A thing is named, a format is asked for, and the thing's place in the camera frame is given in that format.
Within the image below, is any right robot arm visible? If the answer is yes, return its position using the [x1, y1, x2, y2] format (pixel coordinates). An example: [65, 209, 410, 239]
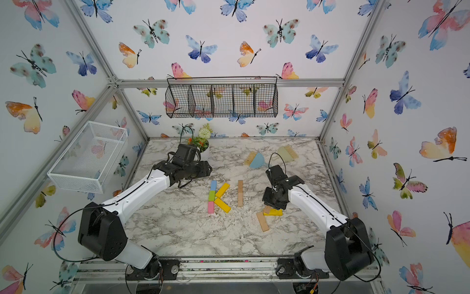
[263, 165, 376, 281]

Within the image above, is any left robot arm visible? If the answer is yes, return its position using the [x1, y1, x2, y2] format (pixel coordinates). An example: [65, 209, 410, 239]
[78, 161, 212, 276]

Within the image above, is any yellow block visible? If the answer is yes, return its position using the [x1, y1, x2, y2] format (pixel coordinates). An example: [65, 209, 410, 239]
[215, 183, 230, 198]
[263, 209, 283, 216]
[214, 197, 231, 213]

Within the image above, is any black wire wall basket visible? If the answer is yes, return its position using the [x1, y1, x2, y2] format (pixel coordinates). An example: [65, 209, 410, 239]
[164, 76, 279, 118]

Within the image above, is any green block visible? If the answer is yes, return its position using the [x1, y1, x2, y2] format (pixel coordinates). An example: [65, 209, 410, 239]
[208, 191, 216, 202]

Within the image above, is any blue hand brush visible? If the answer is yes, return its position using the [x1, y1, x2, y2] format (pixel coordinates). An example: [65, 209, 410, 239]
[244, 151, 268, 169]

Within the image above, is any wooden block bottom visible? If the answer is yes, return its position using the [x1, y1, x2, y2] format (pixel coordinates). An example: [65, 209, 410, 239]
[237, 192, 244, 207]

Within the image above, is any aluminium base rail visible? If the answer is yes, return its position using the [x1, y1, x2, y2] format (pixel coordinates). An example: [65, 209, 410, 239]
[73, 256, 383, 284]

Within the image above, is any potted plant white pot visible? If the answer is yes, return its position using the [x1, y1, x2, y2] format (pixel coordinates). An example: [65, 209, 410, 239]
[187, 123, 212, 161]

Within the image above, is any white mesh wall basket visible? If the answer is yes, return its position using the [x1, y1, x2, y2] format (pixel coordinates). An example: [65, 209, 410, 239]
[47, 121, 128, 194]

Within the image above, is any pink block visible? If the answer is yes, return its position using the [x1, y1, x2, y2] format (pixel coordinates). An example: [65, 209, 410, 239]
[208, 201, 215, 214]

